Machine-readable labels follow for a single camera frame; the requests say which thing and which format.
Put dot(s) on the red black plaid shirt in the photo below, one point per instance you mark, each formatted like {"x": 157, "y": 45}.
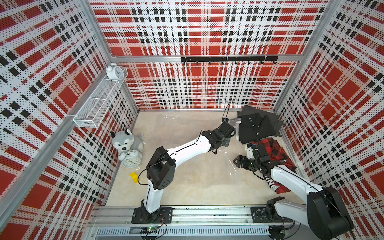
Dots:
{"x": 277, "y": 154}

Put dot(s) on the white alarm clock on table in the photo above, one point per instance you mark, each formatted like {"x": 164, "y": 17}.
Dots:
{"x": 131, "y": 158}

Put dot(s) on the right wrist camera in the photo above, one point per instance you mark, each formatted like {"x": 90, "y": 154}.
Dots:
{"x": 252, "y": 151}

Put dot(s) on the small circuit board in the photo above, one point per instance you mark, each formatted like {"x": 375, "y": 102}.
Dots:
{"x": 152, "y": 230}

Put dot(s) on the husky plush toy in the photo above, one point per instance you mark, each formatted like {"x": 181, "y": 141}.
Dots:
{"x": 125, "y": 141}

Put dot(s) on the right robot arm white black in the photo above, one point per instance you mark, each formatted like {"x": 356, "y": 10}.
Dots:
{"x": 323, "y": 209}

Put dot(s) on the yellow small block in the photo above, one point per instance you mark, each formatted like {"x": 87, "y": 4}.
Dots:
{"x": 134, "y": 177}

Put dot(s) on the aluminium mounting rail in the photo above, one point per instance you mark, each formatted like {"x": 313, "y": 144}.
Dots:
{"x": 225, "y": 215}

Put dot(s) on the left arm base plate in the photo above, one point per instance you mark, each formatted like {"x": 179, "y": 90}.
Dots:
{"x": 162, "y": 215}

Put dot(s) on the clear vacuum bag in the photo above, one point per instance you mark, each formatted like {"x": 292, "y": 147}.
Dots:
{"x": 222, "y": 169}

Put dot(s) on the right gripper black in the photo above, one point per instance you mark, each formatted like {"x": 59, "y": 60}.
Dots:
{"x": 240, "y": 158}

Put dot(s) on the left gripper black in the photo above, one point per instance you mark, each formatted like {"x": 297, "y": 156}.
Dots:
{"x": 226, "y": 142}

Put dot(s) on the black hook rail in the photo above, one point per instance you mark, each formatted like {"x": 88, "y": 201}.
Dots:
{"x": 229, "y": 59}

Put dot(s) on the white wire shelf basket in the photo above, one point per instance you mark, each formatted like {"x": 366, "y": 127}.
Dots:
{"x": 93, "y": 111}

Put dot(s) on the white alarm clock on shelf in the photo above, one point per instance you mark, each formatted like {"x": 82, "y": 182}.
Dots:
{"x": 114, "y": 72}

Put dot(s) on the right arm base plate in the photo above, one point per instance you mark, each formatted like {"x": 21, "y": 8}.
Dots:
{"x": 265, "y": 214}

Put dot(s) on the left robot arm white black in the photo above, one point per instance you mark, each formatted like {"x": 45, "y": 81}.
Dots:
{"x": 163, "y": 164}

